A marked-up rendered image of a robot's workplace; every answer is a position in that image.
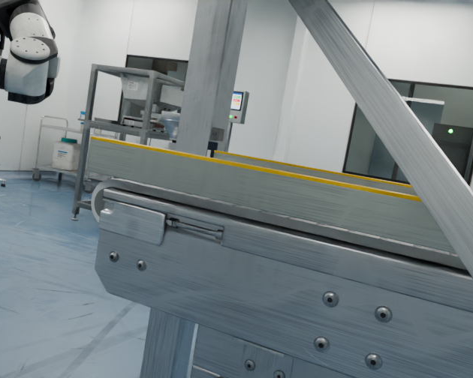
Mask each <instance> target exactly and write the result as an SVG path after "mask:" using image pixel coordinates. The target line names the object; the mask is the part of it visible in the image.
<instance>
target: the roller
mask: <svg viewBox="0 0 473 378"><path fill-rule="evenodd" d="M104 189H117V190H120V191H126V192H129V193H133V194H138V195H142V196H145V197H152V196H150V195H146V194H143V193H137V192H133V191H130V190H124V189H121V188H117V187H106V188H103V189H101V190H100V191H99V192H98V193H97V194H96V197H95V203H94V205H95V211H96V213H97V215H98V216H99V217H100V213H101V210H103V209H104V204H105V201H104V200H102V198H104V197H103V193H104Z"/></svg>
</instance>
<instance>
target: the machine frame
mask: <svg viewBox="0 0 473 378"><path fill-rule="evenodd" d="M248 2H249V0H198V1H197V10H196V16H195V21H194V30H193V35H192V40H191V49H190V55H189V60H188V69H187V74H186V79H185V88H184V94H183V99H182V108H181V113H180V118H179V127H178V133H177V138H176V147H175V151H177V152H185V153H189V154H193V155H200V156H205V157H206V152H207V146H208V142H209V141H210V142H215V143H218V148H217V151H222V152H223V151H224V144H225V140H226V135H227V126H228V121H229V116H230V108H231V103H232V98H233V90H234V85H235V80H236V75H237V67H238V61H239V57H240V48H241V43H242V39H243V30H244V25H245V21H246V12H247V7H248ZM212 128H221V129H224V138H223V142H220V141H215V140H211V134H212ZM194 327H195V323H194V322H190V321H188V320H185V319H182V318H179V317H177V316H173V315H170V314H168V313H164V312H162V311H159V310H156V309H153V308H150V313H149V322H148V327H147V333H146V342H145V347H144V352H143V361H142V366H141V372H140V378H186V377H187V371H188V363H189V358H190V353H191V345H192V340H193V335H194Z"/></svg>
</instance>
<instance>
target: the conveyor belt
mask: <svg viewBox="0 0 473 378"><path fill-rule="evenodd" d="M108 187H115V188H121V189H124V190H127V191H133V192H137V193H140V194H146V195H150V196H153V197H159V198H162V199H166V200H172V201H175V202H178V203H185V204H188V205H191V206H197V207H201V208H204V209H210V210H213V211H217V212H223V213H226V214H229V215H236V216H239V217H242V218H248V219H252V220H255V221H261V222H264V223H268V224H274V225H277V226H281V227H287V228H290V229H293V230H299V231H303V232H306V233H312V234H315V235H319V236H325V237H328V238H332V239H338V240H341V241H344V242H350V243H354V244H357V245H363V246H367V247H370V248H376V249H379V250H383V251H389V252H392V253H395V254H402V255H405V256H408V257H414V258H418V259H421V260H427V261H430V262H434V263H440V264H443V265H446V266H452V267H456V268H459V269H465V270H467V268H466V267H465V266H464V264H463V263H462V261H461V259H460V258H459V257H458V255H457V254H455V253H449V252H446V251H442V250H436V249H432V248H429V247H423V246H420V245H415V244H409V243H406V242H402V241H396V240H392V239H389V238H383V237H379V236H376V235H370V234H365V233H362V232H356V231H353V230H349V229H343V228H339V227H335V226H330V225H326V224H322V223H316V222H312V221H309V220H303V219H299V218H295V217H289V216H286V215H282V214H276V213H272V212H269V211H263V210H259V209H256V208H249V207H246V206H242V205H236V204H233V203H228V202H223V201H219V200H216V199H210V198H206V197H202V196H196V195H193V194H189V193H183V192H179V191H175V190H169V189H166V188H162V187H156V186H152V185H149V184H143V183H139V182H135V181H129V180H126V179H122V178H109V179H105V180H103V181H102V182H100V183H99V184H98V185H97V186H96V188H95V189H94V191H93V194H92V201H91V206H92V212H93V215H94V217H95V219H96V221H97V222H99V218H100V217H99V216H98V215H97V213H96V211H95V205H94V203H95V197H96V194H97V193H98V192H99V191H100V190H101V189H103V188H108Z"/></svg>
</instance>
